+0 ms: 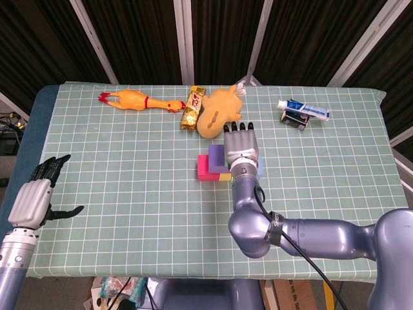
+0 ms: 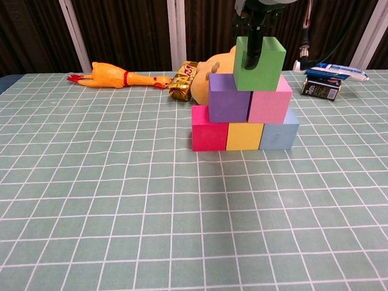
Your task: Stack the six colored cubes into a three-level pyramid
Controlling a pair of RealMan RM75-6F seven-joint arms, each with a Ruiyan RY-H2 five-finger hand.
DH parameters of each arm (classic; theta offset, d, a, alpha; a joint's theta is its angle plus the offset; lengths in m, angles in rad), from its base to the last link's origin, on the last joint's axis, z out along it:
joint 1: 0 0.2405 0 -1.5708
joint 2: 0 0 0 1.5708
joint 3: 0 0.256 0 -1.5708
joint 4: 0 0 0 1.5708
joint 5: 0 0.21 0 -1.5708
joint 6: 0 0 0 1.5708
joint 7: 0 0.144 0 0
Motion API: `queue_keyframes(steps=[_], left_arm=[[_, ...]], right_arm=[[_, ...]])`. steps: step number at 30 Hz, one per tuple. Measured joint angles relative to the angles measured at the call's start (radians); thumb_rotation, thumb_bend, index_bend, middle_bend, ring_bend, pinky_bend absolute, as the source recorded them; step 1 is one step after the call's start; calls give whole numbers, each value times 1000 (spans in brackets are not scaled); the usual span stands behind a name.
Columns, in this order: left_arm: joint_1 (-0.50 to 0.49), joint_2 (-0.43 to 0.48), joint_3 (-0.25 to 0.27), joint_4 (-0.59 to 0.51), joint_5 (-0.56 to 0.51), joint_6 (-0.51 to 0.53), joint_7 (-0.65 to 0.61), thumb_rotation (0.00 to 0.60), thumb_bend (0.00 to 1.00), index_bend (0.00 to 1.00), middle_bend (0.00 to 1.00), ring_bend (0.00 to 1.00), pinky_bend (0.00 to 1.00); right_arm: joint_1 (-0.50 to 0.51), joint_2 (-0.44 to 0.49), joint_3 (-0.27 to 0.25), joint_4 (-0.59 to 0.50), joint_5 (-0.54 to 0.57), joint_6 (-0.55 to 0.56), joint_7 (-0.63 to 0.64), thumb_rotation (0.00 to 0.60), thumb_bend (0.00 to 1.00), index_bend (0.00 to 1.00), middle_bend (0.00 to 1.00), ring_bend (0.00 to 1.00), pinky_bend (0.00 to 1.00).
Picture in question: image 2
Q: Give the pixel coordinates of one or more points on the white partition frame post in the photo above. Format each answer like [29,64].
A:
[73,30]
[177,30]
[369,30]

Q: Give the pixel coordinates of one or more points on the magenta foam cube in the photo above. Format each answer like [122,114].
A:
[209,136]

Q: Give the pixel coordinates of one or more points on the purple foam cube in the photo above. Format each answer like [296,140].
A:
[227,103]

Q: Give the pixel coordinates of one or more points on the yellow foam cube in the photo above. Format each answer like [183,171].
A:
[244,136]

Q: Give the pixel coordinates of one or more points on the small black carton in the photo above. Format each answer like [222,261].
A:
[318,89]

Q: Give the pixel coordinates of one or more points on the blue table pad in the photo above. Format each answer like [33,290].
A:
[6,83]

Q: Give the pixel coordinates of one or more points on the gold snack packet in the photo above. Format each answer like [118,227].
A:
[182,88]

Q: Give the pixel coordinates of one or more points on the yellow rubber chicken toy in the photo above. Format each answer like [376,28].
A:
[106,75]

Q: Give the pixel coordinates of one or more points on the light blue foam cube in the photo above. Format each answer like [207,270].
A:
[277,136]

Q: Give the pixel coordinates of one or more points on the green foam cube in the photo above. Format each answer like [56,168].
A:
[257,78]

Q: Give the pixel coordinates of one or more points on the yellow plush toy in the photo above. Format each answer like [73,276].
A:
[200,85]

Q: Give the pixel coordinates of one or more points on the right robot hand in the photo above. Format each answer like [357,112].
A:
[254,18]

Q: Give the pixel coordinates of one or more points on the green checked tablecloth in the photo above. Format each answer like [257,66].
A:
[182,212]

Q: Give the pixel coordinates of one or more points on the pink foam cube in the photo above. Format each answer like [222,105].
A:
[266,104]

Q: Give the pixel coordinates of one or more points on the white blue toothpaste tube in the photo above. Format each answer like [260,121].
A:
[336,71]

